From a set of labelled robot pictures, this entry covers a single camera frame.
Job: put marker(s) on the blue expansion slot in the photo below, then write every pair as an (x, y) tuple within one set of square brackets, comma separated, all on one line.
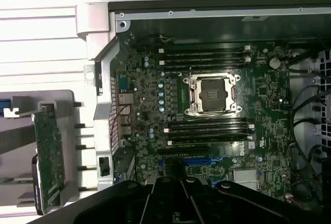
[(199, 161)]

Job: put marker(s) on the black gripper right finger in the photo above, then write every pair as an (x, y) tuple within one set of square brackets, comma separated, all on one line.
[(245, 208)]

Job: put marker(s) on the black expansion slot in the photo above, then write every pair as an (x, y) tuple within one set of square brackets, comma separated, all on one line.
[(183, 149)]

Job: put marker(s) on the open dark PC case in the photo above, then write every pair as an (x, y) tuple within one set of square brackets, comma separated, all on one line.
[(103, 120)]

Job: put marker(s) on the metal CPU socket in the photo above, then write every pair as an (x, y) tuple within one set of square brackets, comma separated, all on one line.
[(213, 94)]

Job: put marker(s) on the green Dell motherboard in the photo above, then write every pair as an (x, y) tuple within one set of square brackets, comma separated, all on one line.
[(269, 131)]

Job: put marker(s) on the silver coin battery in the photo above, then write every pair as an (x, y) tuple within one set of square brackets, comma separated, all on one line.
[(274, 63)]

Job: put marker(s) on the grey printed parts rack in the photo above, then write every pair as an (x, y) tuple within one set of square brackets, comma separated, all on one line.
[(15, 164)]

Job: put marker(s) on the silver finned heat sink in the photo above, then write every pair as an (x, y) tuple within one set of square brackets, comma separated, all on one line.
[(244, 177)]

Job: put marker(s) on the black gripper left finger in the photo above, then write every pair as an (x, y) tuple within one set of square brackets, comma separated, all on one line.
[(108, 203)]

